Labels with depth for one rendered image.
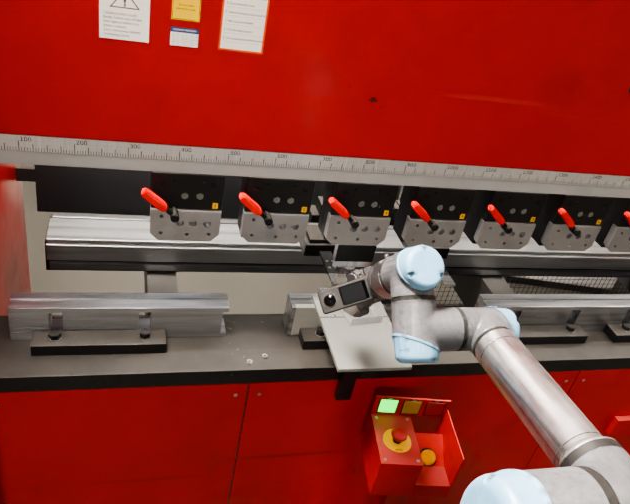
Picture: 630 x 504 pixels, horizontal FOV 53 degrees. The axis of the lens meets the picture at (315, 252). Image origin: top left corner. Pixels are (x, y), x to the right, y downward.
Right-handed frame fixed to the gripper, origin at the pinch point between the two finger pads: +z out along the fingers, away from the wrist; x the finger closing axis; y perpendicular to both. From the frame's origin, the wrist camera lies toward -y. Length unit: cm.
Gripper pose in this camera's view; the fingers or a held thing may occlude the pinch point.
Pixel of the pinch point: (339, 296)
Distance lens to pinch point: 136.7
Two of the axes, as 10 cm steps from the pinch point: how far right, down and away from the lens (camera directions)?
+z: -3.2, 1.9, 9.3
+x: -3.4, -9.4, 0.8
